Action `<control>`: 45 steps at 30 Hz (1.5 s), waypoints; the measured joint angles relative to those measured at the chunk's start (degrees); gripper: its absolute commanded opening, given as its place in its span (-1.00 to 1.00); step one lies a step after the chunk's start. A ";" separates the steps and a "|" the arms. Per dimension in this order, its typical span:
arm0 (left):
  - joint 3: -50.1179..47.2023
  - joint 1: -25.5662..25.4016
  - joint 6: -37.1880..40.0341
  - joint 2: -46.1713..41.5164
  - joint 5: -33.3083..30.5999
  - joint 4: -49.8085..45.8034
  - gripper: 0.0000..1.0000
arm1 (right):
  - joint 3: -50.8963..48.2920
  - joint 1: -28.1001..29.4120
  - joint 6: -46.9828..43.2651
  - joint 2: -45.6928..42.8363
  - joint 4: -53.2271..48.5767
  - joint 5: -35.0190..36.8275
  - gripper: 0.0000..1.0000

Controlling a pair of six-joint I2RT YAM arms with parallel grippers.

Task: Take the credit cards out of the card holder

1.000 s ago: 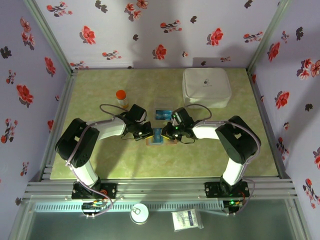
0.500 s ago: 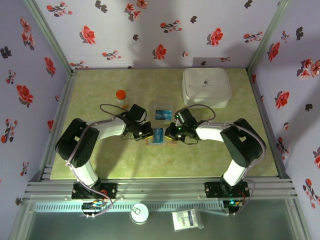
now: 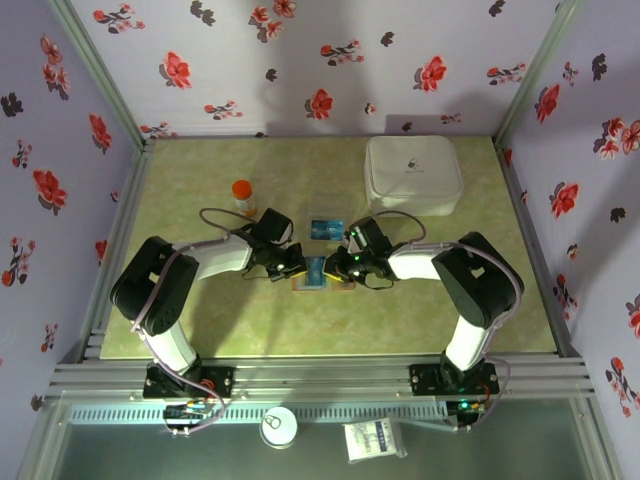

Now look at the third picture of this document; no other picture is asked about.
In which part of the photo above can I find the brown leather card holder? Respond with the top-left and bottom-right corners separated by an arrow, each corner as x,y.
291,272 -> 357,294

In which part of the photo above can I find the blue credit card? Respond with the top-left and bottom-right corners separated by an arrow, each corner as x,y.
309,218 -> 345,242

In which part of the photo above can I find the clear plastic card tray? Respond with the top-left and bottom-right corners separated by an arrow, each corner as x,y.
305,201 -> 349,244

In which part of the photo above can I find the orange pill bottle red cap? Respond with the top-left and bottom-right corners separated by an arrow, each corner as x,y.
231,179 -> 259,218

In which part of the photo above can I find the white zip pouch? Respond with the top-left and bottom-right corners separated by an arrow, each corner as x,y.
363,134 -> 465,219

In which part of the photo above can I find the white tin can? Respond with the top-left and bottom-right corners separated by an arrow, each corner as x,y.
258,406 -> 300,448

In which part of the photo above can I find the white plastic packet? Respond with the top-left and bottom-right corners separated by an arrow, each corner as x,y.
342,418 -> 409,462

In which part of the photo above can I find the small circuit board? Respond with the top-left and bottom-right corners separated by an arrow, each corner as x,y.
164,399 -> 214,435
447,398 -> 487,432

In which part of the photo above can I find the left arm grey cable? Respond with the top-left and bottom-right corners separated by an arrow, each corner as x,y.
130,207 -> 261,436

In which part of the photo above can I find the aluminium front frame rail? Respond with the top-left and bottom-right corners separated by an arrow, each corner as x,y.
43,355 -> 597,401

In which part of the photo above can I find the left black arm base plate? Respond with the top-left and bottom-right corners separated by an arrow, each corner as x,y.
143,365 -> 235,400

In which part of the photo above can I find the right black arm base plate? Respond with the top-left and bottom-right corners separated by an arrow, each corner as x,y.
409,363 -> 500,396

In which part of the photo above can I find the slotted grey cable duct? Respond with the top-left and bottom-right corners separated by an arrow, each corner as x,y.
67,403 -> 454,425

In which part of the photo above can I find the aluminium side rail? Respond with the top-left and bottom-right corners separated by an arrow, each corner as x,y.
59,138 -> 157,364
492,137 -> 584,359

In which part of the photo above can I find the aluminium corner post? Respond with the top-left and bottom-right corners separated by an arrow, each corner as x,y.
47,0 -> 157,151
493,0 -> 585,146

